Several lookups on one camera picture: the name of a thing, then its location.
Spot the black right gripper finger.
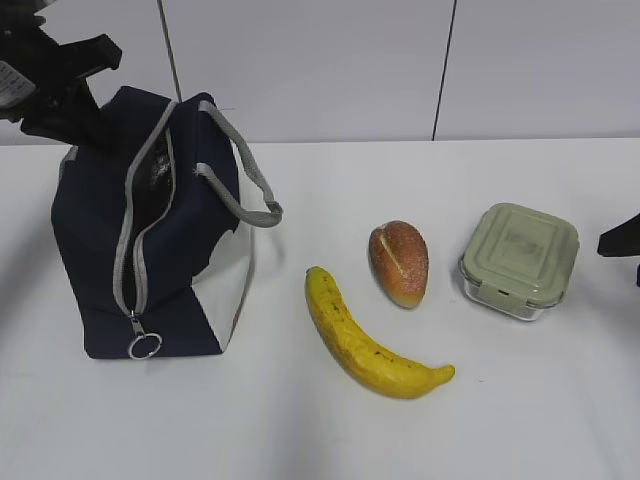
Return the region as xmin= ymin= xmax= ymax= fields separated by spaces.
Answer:
xmin=597 ymin=214 xmax=640 ymax=258

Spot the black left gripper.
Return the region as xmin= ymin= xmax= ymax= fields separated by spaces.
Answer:
xmin=1 ymin=1 xmax=122 ymax=151

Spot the green lidded glass container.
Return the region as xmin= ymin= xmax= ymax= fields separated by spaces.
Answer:
xmin=457 ymin=202 xmax=580 ymax=322

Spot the navy blue lunch bag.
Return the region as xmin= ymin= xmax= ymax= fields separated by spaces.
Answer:
xmin=51 ymin=87 xmax=283 ymax=360

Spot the brown bread roll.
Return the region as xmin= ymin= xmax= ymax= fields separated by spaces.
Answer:
xmin=368 ymin=220 xmax=429 ymax=309

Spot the yellow banana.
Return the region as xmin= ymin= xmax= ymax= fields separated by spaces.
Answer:
xmin=305 ymin=266 xmax=456 ymax=400

